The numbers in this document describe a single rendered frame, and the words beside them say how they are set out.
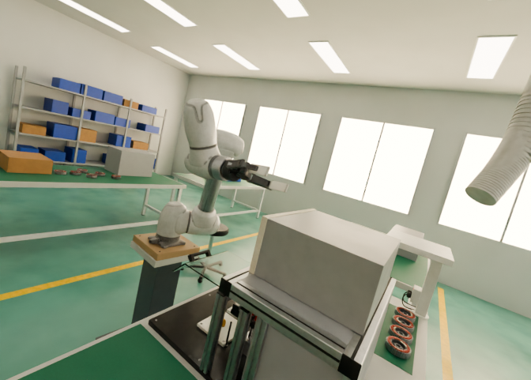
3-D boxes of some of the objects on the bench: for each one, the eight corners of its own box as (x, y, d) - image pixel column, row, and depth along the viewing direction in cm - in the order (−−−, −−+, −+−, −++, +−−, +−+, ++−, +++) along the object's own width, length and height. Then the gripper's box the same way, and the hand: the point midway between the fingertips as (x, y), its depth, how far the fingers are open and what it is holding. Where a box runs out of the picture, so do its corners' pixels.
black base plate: (148, 324, 105) (148, 319, 104) (244, 279, 159) (245, 275, 158) (235, 408, 80) (236, 401, 80) (314, 320, 134) (315, 316, 133)
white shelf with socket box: (363, 306, 159) (383, 236, 154) (374, 287, 190) (392, 228, 185) (427, 340, 141) (454, 261, 135) (428, 313, 172) (450, 248, 167)
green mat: (243, 276, 161) (244, 276, 161) (289, 255, 213) (289, 255, 213) (412, 375, 112) (412, 374, 112) (418, 317, 163) (418, 317, 163)
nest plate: (196, 325, 107) (197, 323, 107) (221, 311, 120) (222, 309, 120) (223, 347, 99) (224, 344, 99) (246, 329, 112) (246, 327, 112)
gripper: (210, 143, 84) (263, 151, 72) (250, 174, 104) (297, 184, 92) (201, 163, 83) (253, 175, 71) (243, 191, 103) (290, 204, 90)
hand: (275, 179), depth 82 cm, fingers open, 13 cm apart
